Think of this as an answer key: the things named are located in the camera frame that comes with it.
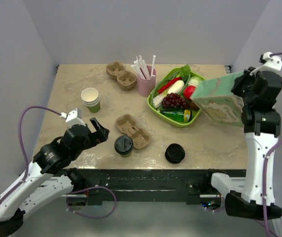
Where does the purple grape bunch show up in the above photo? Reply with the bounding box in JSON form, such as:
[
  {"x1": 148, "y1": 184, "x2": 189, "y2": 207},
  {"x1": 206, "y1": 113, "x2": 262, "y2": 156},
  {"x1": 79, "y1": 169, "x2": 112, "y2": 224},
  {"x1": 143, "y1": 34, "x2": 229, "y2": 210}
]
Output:
[{"x1": 162, "y1": 93, "x2": 189, "y2": 109}]

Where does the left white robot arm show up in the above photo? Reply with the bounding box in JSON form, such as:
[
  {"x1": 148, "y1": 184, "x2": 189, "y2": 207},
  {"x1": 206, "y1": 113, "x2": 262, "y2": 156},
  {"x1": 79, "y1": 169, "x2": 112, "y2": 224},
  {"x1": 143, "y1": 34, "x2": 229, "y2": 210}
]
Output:
[{"x1": 0, "y1": 118, "x2": 110, "y2": 237}]

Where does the black plastic cup lid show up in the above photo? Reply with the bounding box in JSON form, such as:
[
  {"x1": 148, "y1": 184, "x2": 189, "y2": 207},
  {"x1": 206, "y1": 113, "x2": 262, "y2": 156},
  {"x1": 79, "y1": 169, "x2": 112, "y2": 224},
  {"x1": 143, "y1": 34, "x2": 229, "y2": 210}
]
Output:
[{"x1": 114, "y1": 135, "x2": 134, "y2": 154}]

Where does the green plastic tray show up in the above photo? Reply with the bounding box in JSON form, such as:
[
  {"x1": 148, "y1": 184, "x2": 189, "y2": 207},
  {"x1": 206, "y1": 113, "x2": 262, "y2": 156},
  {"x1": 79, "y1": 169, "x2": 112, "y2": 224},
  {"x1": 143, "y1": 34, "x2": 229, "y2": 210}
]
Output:
[{"x1": 147, "y1": 65, "x2": 204, "y2": 128}]

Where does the printed paper takeout bag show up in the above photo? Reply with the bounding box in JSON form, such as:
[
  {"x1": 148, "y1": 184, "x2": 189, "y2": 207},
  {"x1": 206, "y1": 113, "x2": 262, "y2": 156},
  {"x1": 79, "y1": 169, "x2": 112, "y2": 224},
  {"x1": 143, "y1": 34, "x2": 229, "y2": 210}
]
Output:
[{"x1": 190, "y1": 72, "x2": 243, "y2": 127}]

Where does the stack of black lids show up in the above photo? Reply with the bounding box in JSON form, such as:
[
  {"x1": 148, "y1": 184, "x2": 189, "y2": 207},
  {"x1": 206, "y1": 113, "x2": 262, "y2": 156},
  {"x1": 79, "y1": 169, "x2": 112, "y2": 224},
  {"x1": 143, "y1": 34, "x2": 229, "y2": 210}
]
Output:
[{"x1": 165, "y1": 143, "x2": 185, "y2": 164}]

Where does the stack of paper cups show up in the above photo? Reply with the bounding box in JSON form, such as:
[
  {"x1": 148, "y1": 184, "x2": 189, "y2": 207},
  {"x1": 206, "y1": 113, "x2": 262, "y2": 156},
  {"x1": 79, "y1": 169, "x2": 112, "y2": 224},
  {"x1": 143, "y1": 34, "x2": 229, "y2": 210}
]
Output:
[{"x1": 81, "y1": 87, "x2": 101, "y2": 113}]

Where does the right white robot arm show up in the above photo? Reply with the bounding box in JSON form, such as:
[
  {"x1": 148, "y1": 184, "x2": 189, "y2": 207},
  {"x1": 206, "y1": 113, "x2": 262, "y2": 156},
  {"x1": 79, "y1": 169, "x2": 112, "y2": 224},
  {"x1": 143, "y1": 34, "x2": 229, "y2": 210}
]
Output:
[{"x1": 202, "y1": 67, "x2": 282, "y2": 220}]

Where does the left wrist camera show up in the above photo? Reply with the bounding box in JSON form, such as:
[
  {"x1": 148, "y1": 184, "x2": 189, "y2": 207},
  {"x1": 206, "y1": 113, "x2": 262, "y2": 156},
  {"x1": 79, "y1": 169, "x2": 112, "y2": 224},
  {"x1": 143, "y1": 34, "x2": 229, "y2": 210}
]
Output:
[{"x1": 60, "y1": 108, "x2": 85, "y2": 128}]

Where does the stack of pulp carriers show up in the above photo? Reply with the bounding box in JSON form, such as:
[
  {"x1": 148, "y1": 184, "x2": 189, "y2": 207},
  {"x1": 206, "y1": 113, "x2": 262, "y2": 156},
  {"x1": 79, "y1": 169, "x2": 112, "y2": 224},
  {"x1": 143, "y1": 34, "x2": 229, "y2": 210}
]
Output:
[{"x1": 106, "y1": 61, "x2": 137, "y2": 91}]

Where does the red tomato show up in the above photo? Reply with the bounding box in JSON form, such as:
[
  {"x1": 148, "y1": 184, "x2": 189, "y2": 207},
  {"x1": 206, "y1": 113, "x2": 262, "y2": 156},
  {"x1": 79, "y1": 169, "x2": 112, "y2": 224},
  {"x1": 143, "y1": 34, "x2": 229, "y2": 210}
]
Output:
[{"x1": 183, "y1": 85, "x2": 197, "y2": 100}]

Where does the white radish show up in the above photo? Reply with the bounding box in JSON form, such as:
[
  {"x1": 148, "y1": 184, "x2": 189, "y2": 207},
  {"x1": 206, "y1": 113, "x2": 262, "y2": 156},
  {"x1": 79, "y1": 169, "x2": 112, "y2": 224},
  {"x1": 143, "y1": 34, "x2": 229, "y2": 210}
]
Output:
[{"x1": 167, "y1": 80, "x2": 185, "y2": 94}]

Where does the pink straw holder cup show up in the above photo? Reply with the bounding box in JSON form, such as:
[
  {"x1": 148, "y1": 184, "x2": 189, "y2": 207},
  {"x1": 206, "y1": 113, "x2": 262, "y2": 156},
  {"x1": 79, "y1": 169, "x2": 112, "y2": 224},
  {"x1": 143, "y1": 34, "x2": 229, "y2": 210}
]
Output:
[{"x1": 136, "y1": 69, "x2": 157, "y2": 97}]

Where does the green paper coffee cup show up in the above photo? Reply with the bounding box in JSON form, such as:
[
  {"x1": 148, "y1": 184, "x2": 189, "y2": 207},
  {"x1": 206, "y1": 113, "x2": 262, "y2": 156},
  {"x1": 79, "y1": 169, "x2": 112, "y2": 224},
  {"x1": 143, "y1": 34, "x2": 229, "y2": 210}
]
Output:
[{"x1": 119, "y1": 151, "x2": 132, "y2": 158}]

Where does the red chili pepper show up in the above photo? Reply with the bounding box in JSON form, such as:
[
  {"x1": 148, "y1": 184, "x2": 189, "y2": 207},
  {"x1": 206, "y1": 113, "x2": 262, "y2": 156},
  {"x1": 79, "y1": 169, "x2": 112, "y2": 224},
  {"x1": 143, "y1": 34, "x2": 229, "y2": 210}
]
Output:
[{"x1": 157, "y1": 77, "x2": 181, "y2": 94}]

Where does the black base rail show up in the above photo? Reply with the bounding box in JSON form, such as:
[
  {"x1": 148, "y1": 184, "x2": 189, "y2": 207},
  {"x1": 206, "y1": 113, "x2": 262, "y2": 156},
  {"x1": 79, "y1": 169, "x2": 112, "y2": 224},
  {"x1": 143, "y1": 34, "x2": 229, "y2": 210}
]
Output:
[{"x1": 39, "y1": 167, "x2": 247, "y2": 205}]

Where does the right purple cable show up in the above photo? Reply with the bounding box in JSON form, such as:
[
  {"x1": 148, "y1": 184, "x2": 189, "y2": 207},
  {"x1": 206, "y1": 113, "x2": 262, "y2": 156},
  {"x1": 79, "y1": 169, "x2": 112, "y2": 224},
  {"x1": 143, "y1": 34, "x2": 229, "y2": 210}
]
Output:
[{"x1": 256, "y1": 51, "x2": 282, "y2": 237}]

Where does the green cabbage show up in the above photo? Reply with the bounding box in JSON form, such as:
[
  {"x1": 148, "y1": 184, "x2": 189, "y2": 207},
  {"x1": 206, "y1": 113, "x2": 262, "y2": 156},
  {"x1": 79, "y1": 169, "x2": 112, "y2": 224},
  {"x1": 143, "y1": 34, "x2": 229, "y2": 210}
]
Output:
[{"x1": 188, "y1": 77, "x2": 203, "y2": 87}]

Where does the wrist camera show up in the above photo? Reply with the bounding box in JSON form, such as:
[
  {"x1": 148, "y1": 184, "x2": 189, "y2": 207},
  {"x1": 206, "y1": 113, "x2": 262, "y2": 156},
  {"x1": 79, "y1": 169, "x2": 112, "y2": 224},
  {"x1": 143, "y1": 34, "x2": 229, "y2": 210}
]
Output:
[
  {"x1": 60, "y1": 108, "x2": 85, "y2": 128},
  {"x1": 250, "y1": 52, "x2": 282, "y2": 76}
]

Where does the brown pulp cup carrier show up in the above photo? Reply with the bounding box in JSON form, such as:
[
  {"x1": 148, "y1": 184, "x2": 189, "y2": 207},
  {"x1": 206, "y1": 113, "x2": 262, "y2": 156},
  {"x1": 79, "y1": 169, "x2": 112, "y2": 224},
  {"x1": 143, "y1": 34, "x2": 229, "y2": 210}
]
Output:
[{"x1": 115, "y1": 114, "x2": 151, "y2": 150}]

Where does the green glass bottle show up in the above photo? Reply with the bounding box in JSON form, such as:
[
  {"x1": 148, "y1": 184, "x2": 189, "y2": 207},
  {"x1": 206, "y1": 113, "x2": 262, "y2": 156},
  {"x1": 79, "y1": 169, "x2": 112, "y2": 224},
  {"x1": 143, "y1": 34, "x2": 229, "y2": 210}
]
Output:
[{"x1": 160, "y1": 110, "x2": 193, "y2": 122}]

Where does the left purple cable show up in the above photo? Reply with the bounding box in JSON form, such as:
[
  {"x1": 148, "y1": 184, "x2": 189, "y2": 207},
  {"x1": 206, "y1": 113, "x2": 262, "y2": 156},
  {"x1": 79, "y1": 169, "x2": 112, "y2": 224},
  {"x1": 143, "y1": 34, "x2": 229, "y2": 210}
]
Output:
[{"x1": 0, "y1": 106, "x2": 62, "y2": 223}]

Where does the green leafy vegetable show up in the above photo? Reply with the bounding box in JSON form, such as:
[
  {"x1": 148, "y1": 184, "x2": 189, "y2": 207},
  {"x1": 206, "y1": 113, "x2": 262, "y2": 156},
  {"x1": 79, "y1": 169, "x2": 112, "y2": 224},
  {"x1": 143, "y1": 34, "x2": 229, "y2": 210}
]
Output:
[{"x1": 179, "y1": 64, "x2": 191, "y2": 82}]

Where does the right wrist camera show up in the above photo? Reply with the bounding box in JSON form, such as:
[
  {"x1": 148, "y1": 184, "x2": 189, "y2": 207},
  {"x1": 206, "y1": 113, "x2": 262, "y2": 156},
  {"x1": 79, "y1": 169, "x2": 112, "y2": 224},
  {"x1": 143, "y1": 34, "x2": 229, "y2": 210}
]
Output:
[{"x1": 250, "y1": 52, "x2": 282, "y2": 76}]

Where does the purple cable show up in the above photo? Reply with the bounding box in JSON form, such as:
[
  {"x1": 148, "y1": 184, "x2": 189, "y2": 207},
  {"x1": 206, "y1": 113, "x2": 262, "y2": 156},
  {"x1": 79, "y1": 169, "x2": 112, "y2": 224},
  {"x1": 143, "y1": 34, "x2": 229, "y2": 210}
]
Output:
[
  {"x1": 0, "y1": 106, "x2": 62, "y2": 223},
  {"x1": 256, "y1": 51, "x2": 282, "y2": 237}
]

